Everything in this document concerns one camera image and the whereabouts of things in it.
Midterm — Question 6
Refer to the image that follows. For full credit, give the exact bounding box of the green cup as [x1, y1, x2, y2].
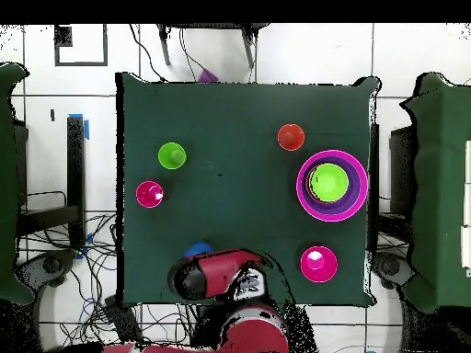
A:
[157, 142, 188, 171]

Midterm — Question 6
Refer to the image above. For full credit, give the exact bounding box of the dark grey pedestal leg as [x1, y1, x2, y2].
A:
[16, 248, 77, 290]
[371, 251, 417, 291]

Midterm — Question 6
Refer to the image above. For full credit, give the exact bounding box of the pinkish red cup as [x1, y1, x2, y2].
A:
[134, 180, 166, 210]

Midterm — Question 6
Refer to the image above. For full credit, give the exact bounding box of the tangle of cables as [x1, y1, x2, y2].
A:
[16, 211, 200, 350]

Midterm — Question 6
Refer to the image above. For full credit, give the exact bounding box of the black metal stand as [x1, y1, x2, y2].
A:
[16, 113, 90, 249]
[378, 124, 419, 240]

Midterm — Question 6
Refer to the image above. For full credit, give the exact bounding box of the green bowl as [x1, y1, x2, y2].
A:
[307, 163, 350, 204]

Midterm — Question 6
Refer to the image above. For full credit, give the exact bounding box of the green cloth covered table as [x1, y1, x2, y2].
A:
[0, 62, 35, 306]
[399, 72, 471, 313]

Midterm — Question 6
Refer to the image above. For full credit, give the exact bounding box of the dark blue bowl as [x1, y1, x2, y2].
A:
[182, 241, 215, 258]

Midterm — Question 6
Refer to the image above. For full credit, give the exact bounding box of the large pink bowl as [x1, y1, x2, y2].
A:
[295, 148, 370, 223]

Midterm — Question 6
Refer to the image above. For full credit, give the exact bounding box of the black camera tripod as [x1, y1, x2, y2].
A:
[156, 23, 270, 69]

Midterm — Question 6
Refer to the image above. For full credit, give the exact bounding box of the dark green tablecloth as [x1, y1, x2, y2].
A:
[115, 71, 380, 306]

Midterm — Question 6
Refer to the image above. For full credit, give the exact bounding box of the black square frame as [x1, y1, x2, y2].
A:
[53, 23, 109, 68]

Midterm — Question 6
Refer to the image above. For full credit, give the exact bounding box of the black power brick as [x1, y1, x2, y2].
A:
[103, 295, 144, 345]

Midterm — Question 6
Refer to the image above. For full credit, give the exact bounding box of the orange cup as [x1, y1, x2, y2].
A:
[276, 123, 306, 153]

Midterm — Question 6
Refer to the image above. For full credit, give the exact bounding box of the purple bowl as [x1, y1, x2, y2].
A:
[300, 155, 364, 216]

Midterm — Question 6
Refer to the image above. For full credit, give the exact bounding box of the small purple object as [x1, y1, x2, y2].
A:
[197, 68, 219, 85]

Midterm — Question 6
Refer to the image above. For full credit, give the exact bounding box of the small pinkish red bowl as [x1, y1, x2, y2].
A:
[299, 245, 339, 284]

